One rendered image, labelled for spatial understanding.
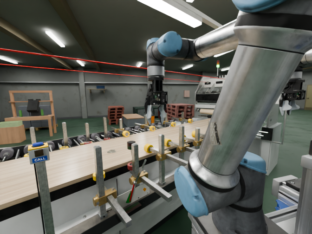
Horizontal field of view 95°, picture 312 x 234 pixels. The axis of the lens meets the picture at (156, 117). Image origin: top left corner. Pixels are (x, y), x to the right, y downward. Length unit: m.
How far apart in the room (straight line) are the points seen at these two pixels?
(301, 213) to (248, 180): 0.27
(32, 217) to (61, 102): 10.33
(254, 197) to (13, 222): 1.17
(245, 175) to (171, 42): 0.45
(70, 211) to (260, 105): 1.23
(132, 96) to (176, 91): 3.53
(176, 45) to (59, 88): 10.96
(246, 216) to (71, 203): 1.04
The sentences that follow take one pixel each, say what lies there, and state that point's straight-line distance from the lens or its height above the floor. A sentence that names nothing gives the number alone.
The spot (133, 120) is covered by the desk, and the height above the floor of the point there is 0.58.
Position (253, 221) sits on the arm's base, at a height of 1.10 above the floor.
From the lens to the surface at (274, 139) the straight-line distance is 3.16.
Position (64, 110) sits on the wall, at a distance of 11.32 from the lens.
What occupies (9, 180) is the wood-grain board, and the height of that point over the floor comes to 0.90.
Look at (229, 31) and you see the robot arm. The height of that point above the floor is 1.60.
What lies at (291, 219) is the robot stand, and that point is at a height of 0.95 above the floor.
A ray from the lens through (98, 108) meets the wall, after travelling 10.90.
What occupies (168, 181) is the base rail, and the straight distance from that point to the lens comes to 1.38.
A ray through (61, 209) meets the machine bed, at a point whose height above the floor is 0.72.
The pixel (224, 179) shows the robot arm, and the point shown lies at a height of 1.26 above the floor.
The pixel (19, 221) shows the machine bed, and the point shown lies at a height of 0.76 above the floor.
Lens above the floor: 1.44
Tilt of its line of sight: 8 degrees down
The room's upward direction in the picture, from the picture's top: 1 degrees counter-clockwise
